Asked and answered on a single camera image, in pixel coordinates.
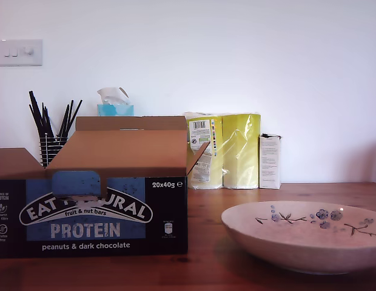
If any blue black snack bar carton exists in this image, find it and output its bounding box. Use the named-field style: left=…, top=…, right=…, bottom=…
left=0, top=115, right=212, bottom=259

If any small white printed carton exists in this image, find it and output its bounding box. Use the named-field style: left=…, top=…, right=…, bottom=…
left=258, top=133, right=283, bottom=190

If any white plate blue floral print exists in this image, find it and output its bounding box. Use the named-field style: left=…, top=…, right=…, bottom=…
left=220, top=200, right=376, bottom=276

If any yellow wrapped paper roll pack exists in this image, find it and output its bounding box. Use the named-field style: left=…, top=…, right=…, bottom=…
left=184, top=111, right=262, bottom=190

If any white paper tissue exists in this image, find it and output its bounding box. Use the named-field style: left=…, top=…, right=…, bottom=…
left=96, top=86, right=131, bottom=106

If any thin black stick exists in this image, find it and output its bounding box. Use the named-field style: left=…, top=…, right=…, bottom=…
left=28, top=104, right=46, bottom=142
left=28, top=90, right=53, bottom=142
left=41, top=101, right=55, bottom=139
left=61, top=98, right=75, bottom=139
left=56, top=104, right=70, bottom=139
left=65, top=99, right=84, bottom=136

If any metal wire holder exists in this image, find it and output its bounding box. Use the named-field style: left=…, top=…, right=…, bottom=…
left=38, top=135, right=69, bottom=169

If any white wall light switch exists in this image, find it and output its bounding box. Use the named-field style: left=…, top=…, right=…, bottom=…
left=0, top=38, right=44, bottom=67

